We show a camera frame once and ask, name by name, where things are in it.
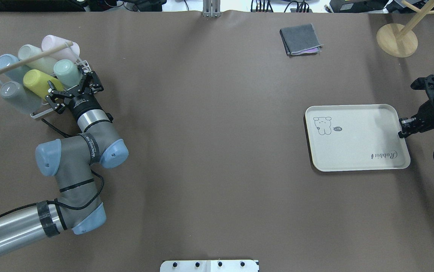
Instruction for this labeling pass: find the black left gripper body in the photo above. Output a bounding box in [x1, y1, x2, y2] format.
[64, 87, 102, 121]

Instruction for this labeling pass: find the grey folded cloth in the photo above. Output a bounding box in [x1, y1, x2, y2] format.
[279, 23, 323, 56]

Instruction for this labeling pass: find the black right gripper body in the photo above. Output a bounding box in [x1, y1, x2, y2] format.
[412, 100, 434, 133]

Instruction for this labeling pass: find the wooden mug tree stand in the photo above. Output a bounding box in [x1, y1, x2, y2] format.
[376, 0, 434, 57]

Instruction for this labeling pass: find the wooden rack handle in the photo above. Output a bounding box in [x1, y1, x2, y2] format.
[0, 41, 79, 74]

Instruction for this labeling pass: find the cream white cup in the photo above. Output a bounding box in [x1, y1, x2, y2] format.
[17, 44, 58, 75]

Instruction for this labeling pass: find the pink cup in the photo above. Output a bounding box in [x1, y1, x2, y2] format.
[41, 35, 80, 62]

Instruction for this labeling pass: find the green cup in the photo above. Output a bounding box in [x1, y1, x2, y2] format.
[53, 60, 82, 88]

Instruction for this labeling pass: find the cream rabbit tray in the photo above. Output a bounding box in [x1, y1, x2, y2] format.
[305, 104, 411, 172]

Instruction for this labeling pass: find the grey cup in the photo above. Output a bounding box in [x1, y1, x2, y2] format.
[0, 81, 42, 115]

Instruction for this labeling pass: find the light blue cup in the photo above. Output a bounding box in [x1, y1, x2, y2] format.
[0, 54, 32, 83]

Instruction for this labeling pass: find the yellow cup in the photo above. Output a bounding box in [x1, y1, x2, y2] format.
[22, 69, 64, 99]

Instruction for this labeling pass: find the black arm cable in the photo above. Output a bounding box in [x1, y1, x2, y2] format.
[42, 119, 105, 211]

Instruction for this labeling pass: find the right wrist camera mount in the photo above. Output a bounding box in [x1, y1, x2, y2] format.
[410, 74, 434, 100]

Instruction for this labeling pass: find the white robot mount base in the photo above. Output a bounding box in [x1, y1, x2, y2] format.
[160, 259, 260, 272]

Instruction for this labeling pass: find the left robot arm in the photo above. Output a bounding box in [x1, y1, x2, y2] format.
[0, 71, 129, 256]

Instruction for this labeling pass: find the white wire cup rack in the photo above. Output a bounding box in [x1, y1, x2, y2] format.
[0, 57, 93, 119]

